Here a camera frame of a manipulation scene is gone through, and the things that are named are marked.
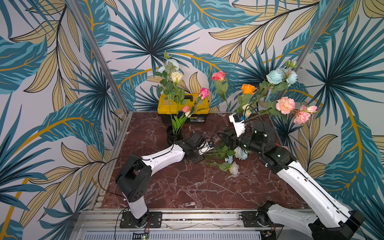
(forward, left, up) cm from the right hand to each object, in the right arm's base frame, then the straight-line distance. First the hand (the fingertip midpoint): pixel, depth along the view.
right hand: (221, 130), depth 67 cm
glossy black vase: (+12, +24, -22) cm, 35 cm away
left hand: (+2, +9, -25) cm, 27 cm away
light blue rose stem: (+6, -6, -29) cm, 30 cm away
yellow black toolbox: (+17, +10, -3) cm, 20 cm away
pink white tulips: (+15, +21, -12) cm, 28 cm away
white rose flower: (-5, -10, -29) cm, 31 cm away
